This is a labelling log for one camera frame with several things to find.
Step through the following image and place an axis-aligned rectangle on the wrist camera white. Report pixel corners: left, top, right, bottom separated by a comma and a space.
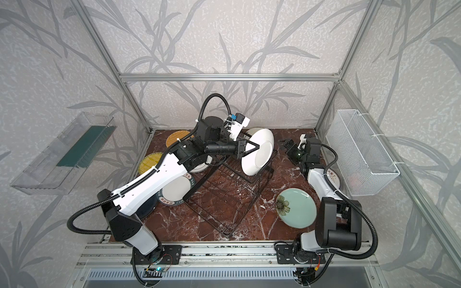
224, 113, 250, 141
298, 134, 306, 149

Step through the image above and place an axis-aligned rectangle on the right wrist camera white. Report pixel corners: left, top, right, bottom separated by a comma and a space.
298, 134, 306, 149

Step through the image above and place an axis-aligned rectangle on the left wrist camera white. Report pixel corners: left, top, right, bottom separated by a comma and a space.
224, 113, 250, 141

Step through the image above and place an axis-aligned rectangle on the orange woven round plate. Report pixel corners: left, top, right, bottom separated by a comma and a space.
166, 130, 190, 148

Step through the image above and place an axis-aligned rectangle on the aluminium front rail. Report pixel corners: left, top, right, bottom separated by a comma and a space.
73, 242, 379, 269

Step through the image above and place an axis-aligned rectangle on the yellow-green round plate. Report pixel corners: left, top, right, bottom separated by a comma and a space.
138, 152, 163, 175

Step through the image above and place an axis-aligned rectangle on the white wire mesh basket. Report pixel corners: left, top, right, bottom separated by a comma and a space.
326, 109, 400, 197

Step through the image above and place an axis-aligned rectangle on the black wire dish rack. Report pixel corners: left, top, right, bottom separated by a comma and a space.
183, 150, 277, 238

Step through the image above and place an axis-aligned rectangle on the cream plate with plum blossoms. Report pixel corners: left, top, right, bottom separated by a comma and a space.
244, 126, 269, 139

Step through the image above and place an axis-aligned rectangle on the white plate cloud emblem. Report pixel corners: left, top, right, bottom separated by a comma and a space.
190, 163, 210, 174

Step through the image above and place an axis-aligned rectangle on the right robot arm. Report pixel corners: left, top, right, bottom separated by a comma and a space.
280, 134, 378, 262

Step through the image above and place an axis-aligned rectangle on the sunburst plate teal rim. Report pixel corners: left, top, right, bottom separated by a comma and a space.
241, 128, 274, 176

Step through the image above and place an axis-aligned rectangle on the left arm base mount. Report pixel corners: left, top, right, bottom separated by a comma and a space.
130, 245, 182, 265

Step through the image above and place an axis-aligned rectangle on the light green flower plate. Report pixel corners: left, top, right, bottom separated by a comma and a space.
276, 188, 317, 229

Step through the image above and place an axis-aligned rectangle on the clear plastic wall tray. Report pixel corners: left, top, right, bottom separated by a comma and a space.
10, 112, 116, 196

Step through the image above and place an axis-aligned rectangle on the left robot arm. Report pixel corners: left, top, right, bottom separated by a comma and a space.
67, 93, 260, 259

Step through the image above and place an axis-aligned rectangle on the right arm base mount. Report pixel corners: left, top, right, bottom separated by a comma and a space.
274, 241, 326, 265

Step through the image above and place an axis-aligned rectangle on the white plate dark green rim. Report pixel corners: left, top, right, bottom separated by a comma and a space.
157, 173, 196, 206

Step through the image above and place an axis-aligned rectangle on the dark blue plate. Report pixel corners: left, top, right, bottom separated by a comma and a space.
136, 194, 158, 220

